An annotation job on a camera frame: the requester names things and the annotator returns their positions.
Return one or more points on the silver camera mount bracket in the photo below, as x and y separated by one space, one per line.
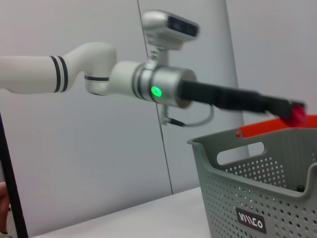
158 58

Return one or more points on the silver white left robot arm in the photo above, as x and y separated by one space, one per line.
94 69

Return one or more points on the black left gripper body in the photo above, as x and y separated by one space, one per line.
218 95

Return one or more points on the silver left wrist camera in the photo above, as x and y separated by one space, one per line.
171 27

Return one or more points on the grey-green perforated storage bin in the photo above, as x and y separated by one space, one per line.
247 193

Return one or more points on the person with white shoes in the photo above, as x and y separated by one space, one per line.
3 208

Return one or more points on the dark red long block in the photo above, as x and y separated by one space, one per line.
299 116

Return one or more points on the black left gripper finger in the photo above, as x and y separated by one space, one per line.
280 106
297 102

